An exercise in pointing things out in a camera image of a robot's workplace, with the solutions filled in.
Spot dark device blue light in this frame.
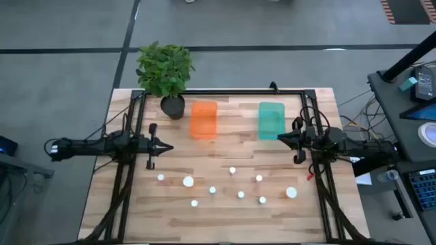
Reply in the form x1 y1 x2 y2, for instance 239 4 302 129
0 135 19 157

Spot black mat striped edges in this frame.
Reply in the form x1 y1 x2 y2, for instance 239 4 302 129
380 0 436 25

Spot teal translucent plastic bin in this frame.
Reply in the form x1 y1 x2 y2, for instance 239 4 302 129
258 101 287 142

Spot round white device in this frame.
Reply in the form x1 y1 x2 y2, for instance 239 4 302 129
417 121 436 148

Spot black power adapter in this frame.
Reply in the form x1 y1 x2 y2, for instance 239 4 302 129
414 66 436 102

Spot grey metal stand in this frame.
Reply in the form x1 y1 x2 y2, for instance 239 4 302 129
0 152 55 245

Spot small teal box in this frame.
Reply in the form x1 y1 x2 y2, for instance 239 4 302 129
399 76 419 92

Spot black slanted post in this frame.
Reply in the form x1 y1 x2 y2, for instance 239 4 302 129
380 31 436 84

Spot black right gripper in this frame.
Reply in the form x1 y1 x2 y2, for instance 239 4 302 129
277 117 317 165

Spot black aluminium table frame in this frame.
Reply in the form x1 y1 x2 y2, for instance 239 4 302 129
80 88 371 244

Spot orange translucent plastic bin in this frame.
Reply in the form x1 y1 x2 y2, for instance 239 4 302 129
189 100 219 141

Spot clear water bottle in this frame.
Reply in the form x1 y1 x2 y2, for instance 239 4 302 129
376 169 399 183

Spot black side desk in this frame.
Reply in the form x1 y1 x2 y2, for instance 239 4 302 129
352 66 436 245

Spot loose cable bundle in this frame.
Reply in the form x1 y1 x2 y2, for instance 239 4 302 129
337 88 389 140

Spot backlit keyboard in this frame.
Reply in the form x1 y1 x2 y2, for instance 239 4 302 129
407 168 436 212

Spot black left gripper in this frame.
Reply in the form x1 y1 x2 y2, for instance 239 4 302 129
138 122 174 170

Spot blue-screen monitor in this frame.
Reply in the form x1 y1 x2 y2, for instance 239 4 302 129
399 103 436 122

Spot white paper sheet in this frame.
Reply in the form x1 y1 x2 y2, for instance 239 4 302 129
354 171 373 186

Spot green potted plant black pot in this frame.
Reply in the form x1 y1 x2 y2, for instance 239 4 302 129
135 40 196 120

